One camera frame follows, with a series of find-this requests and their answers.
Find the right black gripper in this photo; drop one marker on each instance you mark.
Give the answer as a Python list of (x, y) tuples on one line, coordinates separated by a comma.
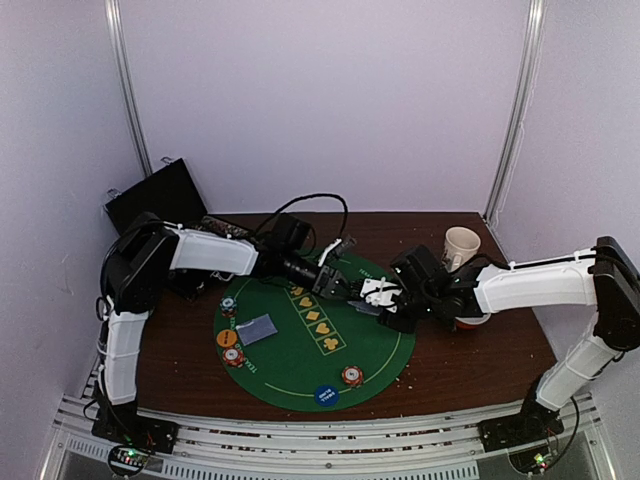
[(400, 310)]

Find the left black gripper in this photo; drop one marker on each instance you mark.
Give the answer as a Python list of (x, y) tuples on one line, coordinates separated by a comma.
[(326, 281)]

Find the grey card deck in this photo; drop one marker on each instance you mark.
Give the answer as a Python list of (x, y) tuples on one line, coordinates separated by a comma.
[(365, 308)]

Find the red poker chip stack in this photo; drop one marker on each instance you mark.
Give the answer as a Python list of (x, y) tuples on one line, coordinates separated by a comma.
[(352, 376)]

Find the dealt blue playing cards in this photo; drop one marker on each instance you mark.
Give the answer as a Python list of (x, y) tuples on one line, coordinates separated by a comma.
[(256, 329)]

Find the blue small blind button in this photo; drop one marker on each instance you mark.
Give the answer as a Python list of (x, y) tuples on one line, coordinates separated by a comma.
[(326, 396)]

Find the teal white chip stack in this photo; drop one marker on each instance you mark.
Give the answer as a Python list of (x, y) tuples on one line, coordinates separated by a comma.
[(228, 306)]

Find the orange big blind button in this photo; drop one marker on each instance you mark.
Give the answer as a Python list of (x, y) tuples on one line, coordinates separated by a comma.
[(226, 338)]

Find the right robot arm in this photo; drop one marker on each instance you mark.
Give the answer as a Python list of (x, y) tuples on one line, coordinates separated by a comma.
[(603, 277)]

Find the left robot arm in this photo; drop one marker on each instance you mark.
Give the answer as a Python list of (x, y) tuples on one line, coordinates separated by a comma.
[(136, 268)]

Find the white orange bowl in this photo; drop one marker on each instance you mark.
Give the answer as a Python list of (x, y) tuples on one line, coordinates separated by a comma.
[(470, 324)]

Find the round green poker mat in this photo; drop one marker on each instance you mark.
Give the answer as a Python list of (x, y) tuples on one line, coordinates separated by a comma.
[(316, 340)]

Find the cream mug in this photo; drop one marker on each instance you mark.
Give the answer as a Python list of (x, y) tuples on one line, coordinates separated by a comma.
[(460, 245)]

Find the black poker chip case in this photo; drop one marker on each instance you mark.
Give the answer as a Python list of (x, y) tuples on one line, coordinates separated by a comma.
[(171, 194)]

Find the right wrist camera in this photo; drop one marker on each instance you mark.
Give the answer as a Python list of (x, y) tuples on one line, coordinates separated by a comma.
[(379, 292)]

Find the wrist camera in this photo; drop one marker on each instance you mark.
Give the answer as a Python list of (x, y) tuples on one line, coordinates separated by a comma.
[(379, 292), (336, 250)]

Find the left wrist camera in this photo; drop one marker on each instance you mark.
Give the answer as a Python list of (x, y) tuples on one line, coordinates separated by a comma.
[(336, 250)]

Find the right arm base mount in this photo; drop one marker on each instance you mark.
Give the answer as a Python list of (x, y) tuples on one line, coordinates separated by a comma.
[(524, 427)]

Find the front aluminium rail frame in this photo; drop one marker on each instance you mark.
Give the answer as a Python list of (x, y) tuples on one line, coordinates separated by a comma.
[(442, 446)]

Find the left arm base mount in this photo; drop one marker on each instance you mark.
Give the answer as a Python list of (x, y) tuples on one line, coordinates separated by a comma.
[(123, 425)]

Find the right aluminium frame post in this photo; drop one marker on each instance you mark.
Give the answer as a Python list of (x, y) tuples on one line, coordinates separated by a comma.
[(524, 86)]

